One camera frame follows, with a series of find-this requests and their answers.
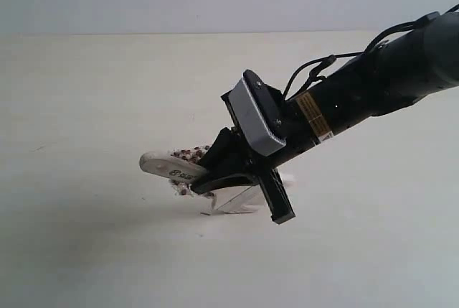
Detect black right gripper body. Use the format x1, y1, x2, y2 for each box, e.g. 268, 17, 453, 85
219, 87, 336, 225

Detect pile of brown pellets and crumbs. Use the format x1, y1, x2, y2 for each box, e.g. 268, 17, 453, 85
169, 145, 215, 200

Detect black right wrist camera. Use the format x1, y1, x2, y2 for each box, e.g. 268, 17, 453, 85
228, 70, 286, 157

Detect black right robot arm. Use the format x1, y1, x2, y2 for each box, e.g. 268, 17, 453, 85
191, 11, 458, 224

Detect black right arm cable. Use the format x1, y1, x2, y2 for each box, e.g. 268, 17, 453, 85
281, 2, 459, 103

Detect wooden paint brush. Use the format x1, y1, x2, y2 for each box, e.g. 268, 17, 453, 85
138, 149, 298, 216

